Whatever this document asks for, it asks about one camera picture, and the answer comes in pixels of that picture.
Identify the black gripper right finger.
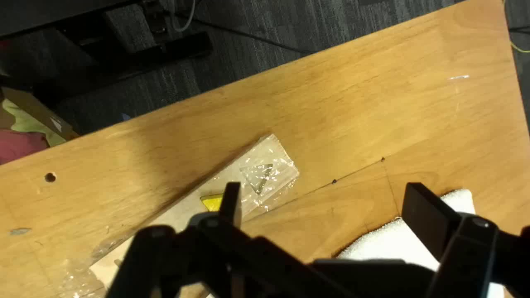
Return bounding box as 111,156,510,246
400,181,530,298

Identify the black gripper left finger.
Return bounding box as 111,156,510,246
104,181,344,298

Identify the white terry cloth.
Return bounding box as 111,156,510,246
334,188,510,298

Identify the cardboard box with colourful contents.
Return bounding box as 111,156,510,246
0,85,79,166

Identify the small yellow block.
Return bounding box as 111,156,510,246
200,193,225,214

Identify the wooden board wrapped in plastic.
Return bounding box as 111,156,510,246
87,133,301,298

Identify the black metal stand base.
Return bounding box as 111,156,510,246
31,0,215,106

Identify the thin green cable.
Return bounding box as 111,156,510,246
174,0,198,34

